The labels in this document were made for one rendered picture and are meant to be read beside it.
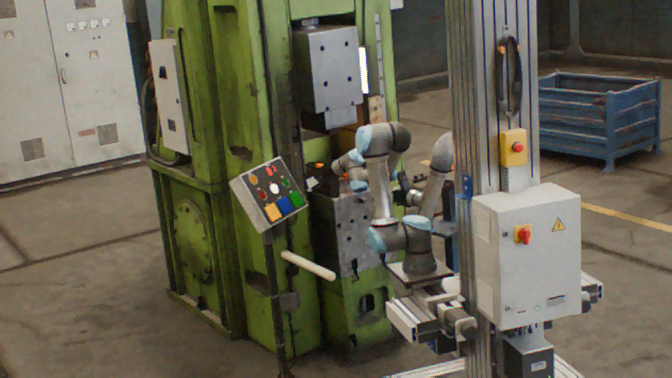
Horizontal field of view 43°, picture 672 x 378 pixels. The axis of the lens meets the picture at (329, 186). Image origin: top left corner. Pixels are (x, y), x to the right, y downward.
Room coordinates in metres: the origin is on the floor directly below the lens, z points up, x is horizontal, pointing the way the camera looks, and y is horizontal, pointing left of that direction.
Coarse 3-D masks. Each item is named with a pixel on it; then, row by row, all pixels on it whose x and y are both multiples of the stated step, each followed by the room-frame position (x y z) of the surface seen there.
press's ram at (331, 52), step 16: (304, 32) 4.30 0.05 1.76; (320, 32) 4.24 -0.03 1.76; (336, 32) 4.29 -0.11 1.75; (352, 32) 4.34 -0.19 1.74; (304, 48) 4.24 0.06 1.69; (320, 48) 4.23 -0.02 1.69; (336, 48) 4.28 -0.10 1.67; (352, 48) 4.34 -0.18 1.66; (304, 64) 4.25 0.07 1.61; (320, 64) 4.23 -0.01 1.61; (336, 64) 4.28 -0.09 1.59; (352, 64) 4.33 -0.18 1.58; (304, 80) 4.26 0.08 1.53; (320, 80) 4.22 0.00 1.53; (336, 80) 4.27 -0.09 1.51; (352, 80) 4.33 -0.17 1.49; (304, 96) 4.28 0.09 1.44; (320, 96) 4.22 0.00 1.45; (336, 96) 4.27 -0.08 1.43; (352, 96) 4.32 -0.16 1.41
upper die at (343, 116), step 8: (304, 112) 4.39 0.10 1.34; (312, 112) 4.32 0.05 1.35; (320, 112) 4.25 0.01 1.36; (328, 112) 4.24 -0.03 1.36; (336, 112) 4.26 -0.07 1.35; (344, 112) 4.29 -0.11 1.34; (352, 112) 4.32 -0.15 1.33; (304, 120) 4.39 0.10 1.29; (312, 120) 4.33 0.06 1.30; (320, 120) 4.26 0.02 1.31; (328, 120) 4.23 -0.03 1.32; (336, 120) 4.26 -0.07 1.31; (344, 120) 4.29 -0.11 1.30; (352, 120) 4.32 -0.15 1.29; (328, 128) 4.23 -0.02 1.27
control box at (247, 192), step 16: (272, 160) 3.98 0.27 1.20; (240, 176) 3.75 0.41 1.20; (256, 176) 3.83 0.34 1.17; (272, 176) 3.91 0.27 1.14; (288, 176) 3.99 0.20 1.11; (240, 192) 3.76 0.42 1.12; (256, 192) 3.76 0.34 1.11; (272, 192) 3.84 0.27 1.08; (288, 192) 3.92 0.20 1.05; (256, 208) 3.71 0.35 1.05; (256, 224) 3.72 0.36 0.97; (272, 224) 3.70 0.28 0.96
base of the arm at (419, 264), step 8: (408, 256) 3.32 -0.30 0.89; (416, 256) 3.30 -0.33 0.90; (424, 256) 3.30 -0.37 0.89; (432, 256) 3.33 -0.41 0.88; (408, 264) 3.31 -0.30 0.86; (416, 264) 3.29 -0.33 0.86; (424, 264) 3.29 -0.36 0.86; (432, 264) 3.31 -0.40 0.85; (408, 272) 3.31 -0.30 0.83; (416, 272) 3.29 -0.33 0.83; (424, 272) 3.28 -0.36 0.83; (432, 272) 3.30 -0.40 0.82
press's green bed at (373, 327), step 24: (384, 264) 4.32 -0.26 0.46; (336, 288) 4.21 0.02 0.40; (360, 288) 4.22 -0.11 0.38; (384, 288) 4.35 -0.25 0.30; (336, 312) 4.24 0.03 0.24; (360, 312) 4.31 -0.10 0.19; (384, 312) 4.35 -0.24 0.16; (336, 336) 4.25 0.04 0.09; (360, 336) 4.21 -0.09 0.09; (384, 336) 4.30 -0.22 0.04
